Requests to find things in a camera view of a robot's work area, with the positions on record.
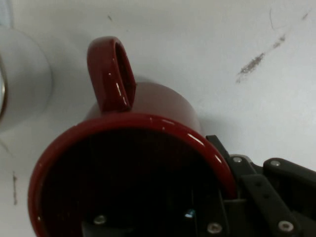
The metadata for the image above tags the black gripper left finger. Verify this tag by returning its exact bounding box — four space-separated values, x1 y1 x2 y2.
81 172 231 237

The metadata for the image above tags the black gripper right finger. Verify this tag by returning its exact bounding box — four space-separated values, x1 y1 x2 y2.
205 134 316 237

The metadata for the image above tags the white enamel mug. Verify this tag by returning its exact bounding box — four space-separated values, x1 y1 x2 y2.
0 26 54 133

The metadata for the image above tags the red ceramic mug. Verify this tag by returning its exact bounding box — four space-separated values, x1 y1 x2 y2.
27 36 238 237

